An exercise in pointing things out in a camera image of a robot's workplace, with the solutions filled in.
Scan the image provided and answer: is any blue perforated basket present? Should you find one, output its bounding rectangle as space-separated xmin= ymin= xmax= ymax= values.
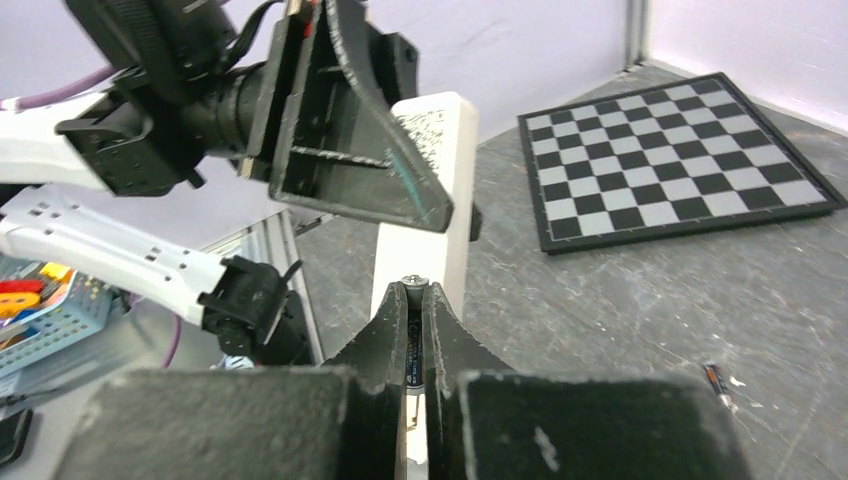
xmin=1 ymin=273 xmax=114 ymax=377

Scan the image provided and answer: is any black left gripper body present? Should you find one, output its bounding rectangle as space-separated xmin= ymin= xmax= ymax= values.
xmin=238 ymin=1 xmax=418 ymax=183

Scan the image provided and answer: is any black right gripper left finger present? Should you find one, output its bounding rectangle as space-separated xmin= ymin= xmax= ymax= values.
xmin=55 ymin=282 xmax=408 ymax=479

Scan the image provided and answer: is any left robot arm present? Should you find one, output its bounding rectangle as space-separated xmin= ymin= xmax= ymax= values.
xmin=1 ymin=1 xmax=454 ymax=366

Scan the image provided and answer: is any black white chessboard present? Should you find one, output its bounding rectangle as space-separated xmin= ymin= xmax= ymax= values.
xmin=518 ymin=73 xmax=847 ymax=255

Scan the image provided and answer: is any white slim remote control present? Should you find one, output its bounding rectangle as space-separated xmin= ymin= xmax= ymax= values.
xmin=370 ymin=91 xmax=479 ymax=316

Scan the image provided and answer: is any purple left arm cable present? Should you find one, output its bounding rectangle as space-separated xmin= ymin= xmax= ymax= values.
xmin=0 ymin=62 xmax=121 ymax=114

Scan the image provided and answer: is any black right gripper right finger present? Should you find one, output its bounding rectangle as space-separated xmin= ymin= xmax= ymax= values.
xmin=421 ymin=284 xmax=752 ymax=479

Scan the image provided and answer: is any black silver battery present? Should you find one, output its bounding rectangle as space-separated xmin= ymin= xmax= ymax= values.
xmin=401 ymin=275 xmax=429 ymax=395

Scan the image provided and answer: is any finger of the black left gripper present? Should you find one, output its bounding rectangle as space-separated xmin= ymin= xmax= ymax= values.
xmin=268 ymin=1 xmax=453 ymax=232

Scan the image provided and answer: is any black grey battery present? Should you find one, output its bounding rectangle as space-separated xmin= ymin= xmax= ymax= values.
xmin=703 ymin=363 xmax=735 ymax=412

